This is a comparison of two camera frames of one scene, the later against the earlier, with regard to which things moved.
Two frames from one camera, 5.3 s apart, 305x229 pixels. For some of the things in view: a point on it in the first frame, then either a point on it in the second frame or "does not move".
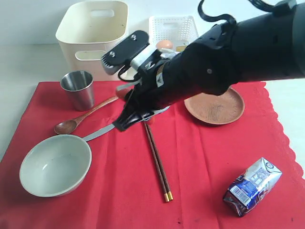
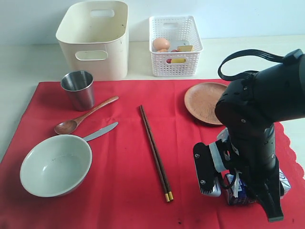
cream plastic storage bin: x=88 y=30 does not move
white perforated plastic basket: x=179 y=29 does not move
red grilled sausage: x=122 y=93 -> x=168 y=60
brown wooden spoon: x=67 y=126 does not move
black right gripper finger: x=146 y=115 -> x=263 y=186
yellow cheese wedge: x=180 y=48 does not move
